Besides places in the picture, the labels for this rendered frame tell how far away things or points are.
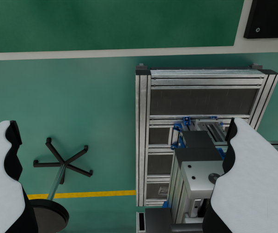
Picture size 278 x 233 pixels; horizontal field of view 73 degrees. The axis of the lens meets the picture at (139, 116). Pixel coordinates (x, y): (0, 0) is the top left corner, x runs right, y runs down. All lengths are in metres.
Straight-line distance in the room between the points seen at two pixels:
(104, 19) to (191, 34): 0.22
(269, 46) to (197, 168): 0.38
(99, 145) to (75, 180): 0.53
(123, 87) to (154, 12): 0.91
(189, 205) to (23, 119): 1.43
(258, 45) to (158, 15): 0.28
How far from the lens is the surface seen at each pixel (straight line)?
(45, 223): 1.55
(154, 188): 1.75
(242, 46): 0.59
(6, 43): 0.60
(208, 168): 0.52
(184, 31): 0.53
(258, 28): 0.58
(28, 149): 1.90
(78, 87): 1.42
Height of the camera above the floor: 1.26
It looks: 58 degrees down
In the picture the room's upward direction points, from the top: 176 degrees clockwise
